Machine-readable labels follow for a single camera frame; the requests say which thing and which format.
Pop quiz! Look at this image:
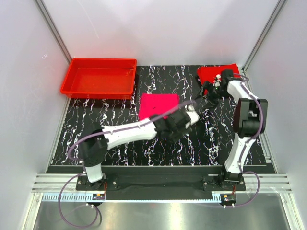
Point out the folded red t shirt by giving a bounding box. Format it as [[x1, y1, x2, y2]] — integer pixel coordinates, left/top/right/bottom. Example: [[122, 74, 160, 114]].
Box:
[[196, 64, 240, 85]]

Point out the pink t shirt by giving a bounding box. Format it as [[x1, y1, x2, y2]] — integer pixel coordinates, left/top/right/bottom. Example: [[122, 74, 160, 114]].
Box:
[[139, 93, 180, 120]]

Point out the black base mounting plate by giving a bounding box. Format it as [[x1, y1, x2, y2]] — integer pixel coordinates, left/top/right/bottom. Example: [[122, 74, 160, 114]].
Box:
[[76, 166, 246, 202]]

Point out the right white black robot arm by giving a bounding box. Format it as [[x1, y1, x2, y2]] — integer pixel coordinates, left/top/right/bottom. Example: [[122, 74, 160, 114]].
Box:
[[197, 67, 268, 191]]

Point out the red plastic bin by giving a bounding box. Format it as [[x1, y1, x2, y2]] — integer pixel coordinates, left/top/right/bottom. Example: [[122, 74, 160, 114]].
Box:
[[60, 58, 137, 100]]

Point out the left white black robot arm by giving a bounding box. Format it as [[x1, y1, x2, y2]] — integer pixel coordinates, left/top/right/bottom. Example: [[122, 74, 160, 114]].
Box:
[[79, 105, 200, 183]]

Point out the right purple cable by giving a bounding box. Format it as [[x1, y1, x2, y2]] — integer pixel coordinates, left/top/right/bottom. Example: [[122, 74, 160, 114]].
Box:
[[199, 73, 264, 208]]

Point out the black marble pattern mat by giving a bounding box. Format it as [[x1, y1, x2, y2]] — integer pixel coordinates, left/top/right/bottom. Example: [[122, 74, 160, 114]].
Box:
[[47, 65, 236, 173]]

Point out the purple cable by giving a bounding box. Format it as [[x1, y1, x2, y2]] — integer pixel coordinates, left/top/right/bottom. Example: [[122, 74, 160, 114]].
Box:
[[199, 73, 264, 208], [59, 100, 197, 227]]

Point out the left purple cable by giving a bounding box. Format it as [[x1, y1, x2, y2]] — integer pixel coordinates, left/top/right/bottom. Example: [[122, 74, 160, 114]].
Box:
[[59, 100, 197, 227]]

